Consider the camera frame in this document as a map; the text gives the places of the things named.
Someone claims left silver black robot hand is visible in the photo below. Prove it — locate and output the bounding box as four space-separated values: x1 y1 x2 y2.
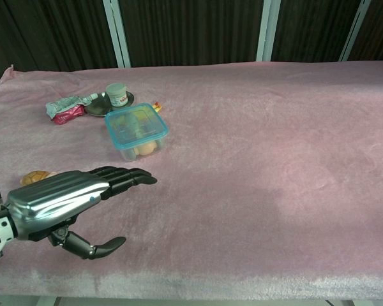
4 166 158 261

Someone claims small brown turtle toy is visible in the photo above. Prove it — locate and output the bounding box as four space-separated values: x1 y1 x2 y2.
20 171 57 187

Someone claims small round metal plate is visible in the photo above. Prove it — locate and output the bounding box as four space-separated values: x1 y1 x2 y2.
84 91 136 118

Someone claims beige egg in box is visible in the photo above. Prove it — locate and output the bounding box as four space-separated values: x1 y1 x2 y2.
134 142 158 157

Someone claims clear box with blue lid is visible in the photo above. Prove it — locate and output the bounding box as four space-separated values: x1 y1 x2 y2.
104 102 170 163

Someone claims small white jar grey lid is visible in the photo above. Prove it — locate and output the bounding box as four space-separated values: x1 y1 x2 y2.
105 83 129 108

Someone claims pink fleece cloth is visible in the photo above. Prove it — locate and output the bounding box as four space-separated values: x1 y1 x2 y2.
0 60 383 301

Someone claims dark curtain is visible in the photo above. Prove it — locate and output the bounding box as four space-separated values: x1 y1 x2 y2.
0 0 383 89

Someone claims white metal frame post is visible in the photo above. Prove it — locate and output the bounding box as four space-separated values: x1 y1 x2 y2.
102 0 131 68
339 0 372 62
256 0 281 62

